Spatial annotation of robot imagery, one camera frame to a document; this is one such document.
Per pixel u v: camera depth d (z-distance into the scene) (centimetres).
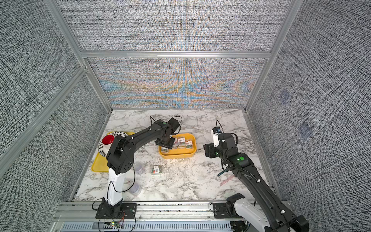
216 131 67
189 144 97
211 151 68
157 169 86
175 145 93
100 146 95
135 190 78
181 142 95
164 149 90
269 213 47
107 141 95
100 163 90
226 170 88
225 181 83
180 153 92
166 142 82
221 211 73
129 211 74
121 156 53
